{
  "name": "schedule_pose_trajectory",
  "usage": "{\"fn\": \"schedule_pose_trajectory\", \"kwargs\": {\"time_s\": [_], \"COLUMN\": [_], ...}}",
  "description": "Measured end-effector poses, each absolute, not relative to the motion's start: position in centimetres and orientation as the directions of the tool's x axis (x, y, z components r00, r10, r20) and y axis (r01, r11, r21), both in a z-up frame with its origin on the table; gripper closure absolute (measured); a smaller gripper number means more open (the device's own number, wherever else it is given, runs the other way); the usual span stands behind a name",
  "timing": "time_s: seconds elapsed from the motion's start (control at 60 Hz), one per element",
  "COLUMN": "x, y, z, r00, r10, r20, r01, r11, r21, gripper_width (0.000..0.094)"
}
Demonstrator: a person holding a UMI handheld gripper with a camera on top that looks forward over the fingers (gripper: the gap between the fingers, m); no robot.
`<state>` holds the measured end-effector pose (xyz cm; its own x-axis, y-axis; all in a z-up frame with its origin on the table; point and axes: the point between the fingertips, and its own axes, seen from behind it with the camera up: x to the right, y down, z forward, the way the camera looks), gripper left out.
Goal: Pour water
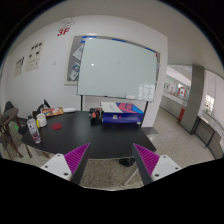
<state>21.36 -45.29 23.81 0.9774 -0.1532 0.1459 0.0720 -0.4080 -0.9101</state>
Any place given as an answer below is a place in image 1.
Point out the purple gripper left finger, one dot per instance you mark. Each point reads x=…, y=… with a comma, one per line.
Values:
x=69, y=166

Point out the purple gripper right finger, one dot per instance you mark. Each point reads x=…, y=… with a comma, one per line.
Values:
x=151, y=166

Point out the black shoe under table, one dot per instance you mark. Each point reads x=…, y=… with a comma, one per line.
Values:
x=127, y=162

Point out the black round table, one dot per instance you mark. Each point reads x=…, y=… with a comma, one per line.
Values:
x=107, y=140

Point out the red round coaster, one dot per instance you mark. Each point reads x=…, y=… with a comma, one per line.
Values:
x=56, y=126

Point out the white tissue pack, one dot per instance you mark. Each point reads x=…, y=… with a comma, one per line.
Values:
x=68, y=110

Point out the black red device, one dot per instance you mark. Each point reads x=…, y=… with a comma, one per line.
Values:
x=96, y=115

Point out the colourful book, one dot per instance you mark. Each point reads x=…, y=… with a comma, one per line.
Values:
x=52, y=111

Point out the red fire extinguisher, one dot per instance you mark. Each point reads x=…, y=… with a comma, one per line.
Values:
x=181, y=114

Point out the blue cardboard box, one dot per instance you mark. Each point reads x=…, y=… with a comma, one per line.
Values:
x=114, y=112

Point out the small round wooden table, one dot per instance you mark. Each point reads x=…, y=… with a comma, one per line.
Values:
x=6, y=137

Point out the large white whiteboard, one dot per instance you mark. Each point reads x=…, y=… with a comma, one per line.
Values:
x=112, y=68

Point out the grey pin notice board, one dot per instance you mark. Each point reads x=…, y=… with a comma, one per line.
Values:
x=74, y=60

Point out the white mug yellow handle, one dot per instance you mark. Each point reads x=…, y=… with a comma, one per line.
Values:
x=41, y=120

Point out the white wall poster small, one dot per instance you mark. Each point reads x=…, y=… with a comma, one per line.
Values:
x=19, y=65

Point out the white wall poster large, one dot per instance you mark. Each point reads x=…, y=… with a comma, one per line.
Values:
x=34, y=55

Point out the red 3F wall sign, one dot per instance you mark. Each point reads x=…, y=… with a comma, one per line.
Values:
x=62, y=32

